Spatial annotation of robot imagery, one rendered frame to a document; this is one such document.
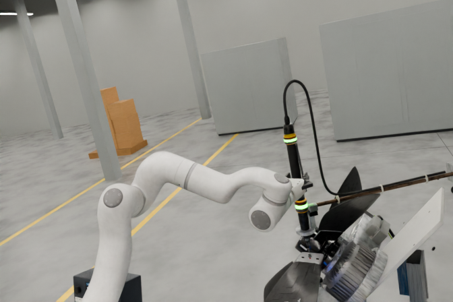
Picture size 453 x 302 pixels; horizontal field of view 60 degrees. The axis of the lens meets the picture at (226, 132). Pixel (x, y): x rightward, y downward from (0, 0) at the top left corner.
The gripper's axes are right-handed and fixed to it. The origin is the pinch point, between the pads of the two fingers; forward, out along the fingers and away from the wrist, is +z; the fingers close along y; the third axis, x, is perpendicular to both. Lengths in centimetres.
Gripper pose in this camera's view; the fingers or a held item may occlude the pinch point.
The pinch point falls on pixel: (296, 177)
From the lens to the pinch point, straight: 140.9
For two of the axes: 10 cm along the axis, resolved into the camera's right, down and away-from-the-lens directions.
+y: 8.6, -0.6, -5.1
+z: 4.7, -2.8, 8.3
